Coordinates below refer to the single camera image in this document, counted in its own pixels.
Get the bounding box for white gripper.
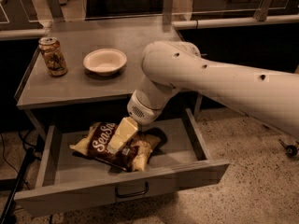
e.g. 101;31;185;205
107;90;163;154

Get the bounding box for brown chip bag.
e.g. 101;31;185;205
69;122;161;172

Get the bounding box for grey drawer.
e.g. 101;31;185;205
14;109;229;217

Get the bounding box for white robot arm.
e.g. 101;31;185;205
127;41;299;138

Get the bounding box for grey counter cabinet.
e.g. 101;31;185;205
13;15;211;142

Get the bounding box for white paper bowl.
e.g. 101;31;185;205
83;49;127;77

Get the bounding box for black stand leg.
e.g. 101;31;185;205
0;147;35;224

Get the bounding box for brown soda can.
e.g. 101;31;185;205
38;37;68;77

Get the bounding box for black wheeled cart base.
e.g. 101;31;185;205
278;139;299;158

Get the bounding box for black drawer handle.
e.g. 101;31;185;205
114;181;150;199

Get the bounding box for black floor cable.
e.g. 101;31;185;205
0;129;36;191

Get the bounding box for grey middle upright post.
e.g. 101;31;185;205
163;0;173;24

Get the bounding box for grey upright post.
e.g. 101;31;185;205
163;0;173;24
46;0;64;22
253;0;272;21

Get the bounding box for grey left upright post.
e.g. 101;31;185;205
46;0;64;22

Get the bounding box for grey right upright post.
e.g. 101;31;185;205
253;0;272;21

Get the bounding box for grey horizontal rail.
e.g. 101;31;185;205
0;15;299;40

